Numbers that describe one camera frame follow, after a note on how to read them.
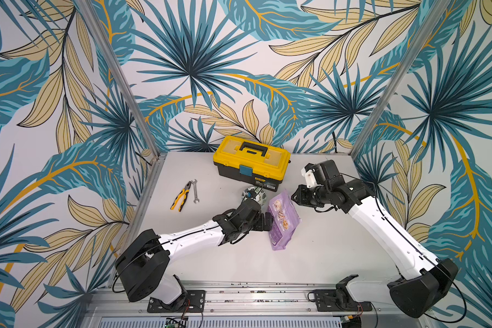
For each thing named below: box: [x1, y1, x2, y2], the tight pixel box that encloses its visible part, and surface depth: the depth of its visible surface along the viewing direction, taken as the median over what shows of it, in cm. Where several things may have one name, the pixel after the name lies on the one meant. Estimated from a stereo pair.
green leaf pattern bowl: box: [241, 185, 268, 208], surface depth 100 cm
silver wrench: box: [191, 179, 200, 204], surface depth 105 cm
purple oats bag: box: [267, 189, 302, 251], surface depth 81 cm
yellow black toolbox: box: [213, 135, 292, 193], surface depth 99 cm
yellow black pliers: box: [170, 180, 193, 213], surface depth 102 cm
